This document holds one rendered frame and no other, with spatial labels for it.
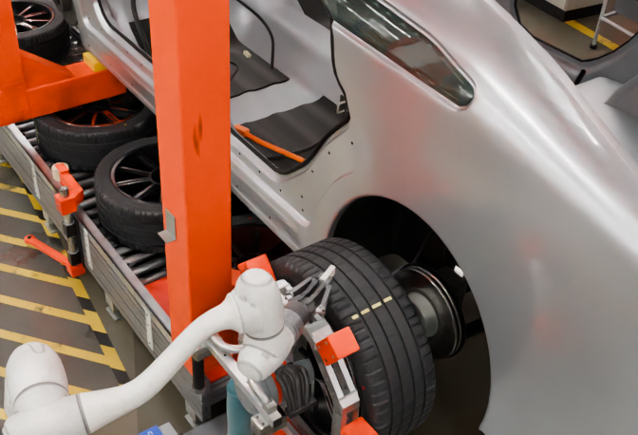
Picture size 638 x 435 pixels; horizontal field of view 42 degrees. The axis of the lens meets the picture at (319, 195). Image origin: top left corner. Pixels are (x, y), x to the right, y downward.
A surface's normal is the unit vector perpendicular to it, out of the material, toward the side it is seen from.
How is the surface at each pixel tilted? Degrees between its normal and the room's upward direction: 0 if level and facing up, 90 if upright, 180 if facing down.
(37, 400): 10
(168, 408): 0
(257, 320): 84
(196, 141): 90
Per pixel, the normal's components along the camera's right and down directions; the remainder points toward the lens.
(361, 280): 0.17, -0.69
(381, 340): 0.44, -0.26
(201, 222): 0.59, 0.50
